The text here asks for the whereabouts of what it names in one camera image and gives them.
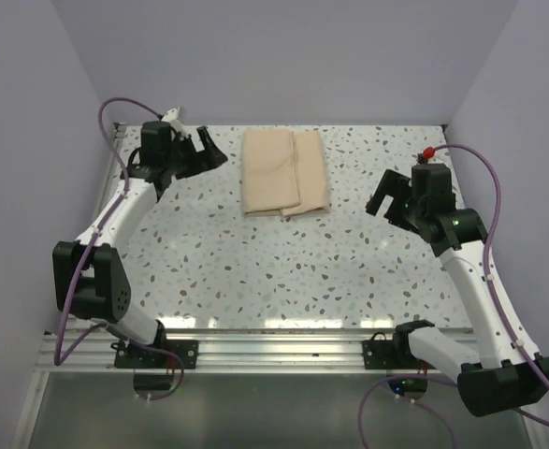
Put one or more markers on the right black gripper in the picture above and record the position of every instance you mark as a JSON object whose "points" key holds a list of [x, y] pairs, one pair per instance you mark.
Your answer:
{"points": [[394, 184]]}

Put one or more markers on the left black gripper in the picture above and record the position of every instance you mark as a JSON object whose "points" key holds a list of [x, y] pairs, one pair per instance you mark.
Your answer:
{"points": [[203, 160]]}

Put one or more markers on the beige cloth wrap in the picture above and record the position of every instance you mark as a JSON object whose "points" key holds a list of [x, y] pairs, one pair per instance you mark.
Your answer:
{"points": [[283, 173]]}

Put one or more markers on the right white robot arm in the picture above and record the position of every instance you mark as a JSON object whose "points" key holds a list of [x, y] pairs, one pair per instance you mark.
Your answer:
{"points": [[507, 370]]}

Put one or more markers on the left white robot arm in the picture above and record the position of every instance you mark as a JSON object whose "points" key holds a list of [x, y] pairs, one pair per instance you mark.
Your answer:
{"points": [[89, 277]]}

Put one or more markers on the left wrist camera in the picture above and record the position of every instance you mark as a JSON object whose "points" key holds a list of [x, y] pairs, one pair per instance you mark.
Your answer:
{"points": [[173, 117]]}

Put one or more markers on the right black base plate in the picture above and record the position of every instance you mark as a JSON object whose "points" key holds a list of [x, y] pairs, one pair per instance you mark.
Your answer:
{"points": [[388, 353]]}

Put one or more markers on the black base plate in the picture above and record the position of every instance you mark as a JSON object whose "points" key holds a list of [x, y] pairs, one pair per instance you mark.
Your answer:
{"points": [[388, 353], [172, 354]]}

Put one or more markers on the aluminium rail frame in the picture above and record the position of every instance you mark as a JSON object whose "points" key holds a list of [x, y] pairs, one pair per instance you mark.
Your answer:
{"points": [[273, 293]]}

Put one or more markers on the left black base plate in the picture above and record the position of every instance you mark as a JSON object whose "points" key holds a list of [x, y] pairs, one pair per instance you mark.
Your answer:
{"points": [[172, 354]]}

